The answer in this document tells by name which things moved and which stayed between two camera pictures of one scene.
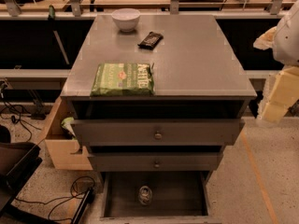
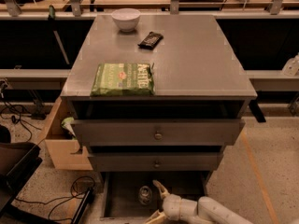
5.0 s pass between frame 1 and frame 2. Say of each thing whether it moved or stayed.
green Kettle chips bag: stayed
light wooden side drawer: stayed
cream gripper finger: moved
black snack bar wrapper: stayed
